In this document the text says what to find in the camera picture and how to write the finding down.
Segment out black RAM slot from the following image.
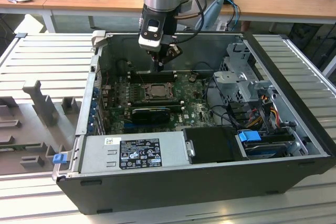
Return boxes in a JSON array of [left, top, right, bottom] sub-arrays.
[[130, 75, 176, 83], [135, 70, 176, 77]]

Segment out green RAM stick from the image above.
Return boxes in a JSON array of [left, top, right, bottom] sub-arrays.
[[0, 143, 44, 152]]

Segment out green motherboard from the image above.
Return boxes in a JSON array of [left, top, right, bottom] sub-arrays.
[[101, 73, 224, 134]]

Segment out grey plastic case handle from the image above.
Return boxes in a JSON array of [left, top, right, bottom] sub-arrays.
[[91, 30, 106, 49]]

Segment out black open PC case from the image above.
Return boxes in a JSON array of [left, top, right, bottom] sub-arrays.
[[52, 31, 336, 216]]

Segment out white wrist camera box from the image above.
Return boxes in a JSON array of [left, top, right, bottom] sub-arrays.
[[138, 18, 165, 52]]

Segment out yellow and red wire bundle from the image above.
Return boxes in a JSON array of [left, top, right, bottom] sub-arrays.
[[246, 105, 281, 128]]

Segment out grey parts rack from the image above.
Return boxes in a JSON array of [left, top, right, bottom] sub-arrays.
[[0, 79, 85, 176]]

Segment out silver metal disk bay cage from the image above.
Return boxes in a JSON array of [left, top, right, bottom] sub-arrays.
[[212, 42, 279, 104]]

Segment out grey power supply unit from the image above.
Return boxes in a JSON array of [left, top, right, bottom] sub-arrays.
[[78, 131, 190, 174]]

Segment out CPU socket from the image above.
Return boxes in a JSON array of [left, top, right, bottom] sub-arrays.
[[143, 82, 176, 101]]

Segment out pale blue teach pendant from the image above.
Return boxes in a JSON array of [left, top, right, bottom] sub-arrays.
[[196, 0, 225, 30]]

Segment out metal socket cover frame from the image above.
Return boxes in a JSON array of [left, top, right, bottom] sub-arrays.
[[143, 83, 176, 100]]

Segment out black graphics card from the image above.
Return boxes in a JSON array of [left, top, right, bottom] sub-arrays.
[[131, 108, 171, 124]]

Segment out blue disk carrier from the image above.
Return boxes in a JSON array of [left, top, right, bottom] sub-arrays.
[[238, 129, 288, 159]]

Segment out silver power supply handle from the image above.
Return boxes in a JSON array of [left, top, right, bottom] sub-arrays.
[[185, 140, 196, 158]]

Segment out grey wrist bracket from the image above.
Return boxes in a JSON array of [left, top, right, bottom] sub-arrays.
[[178, 0, 191, 14]]

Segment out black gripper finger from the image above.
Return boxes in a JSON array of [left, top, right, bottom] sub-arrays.
[[151, 50, 165, 73], [162, 43, 183, 65]]

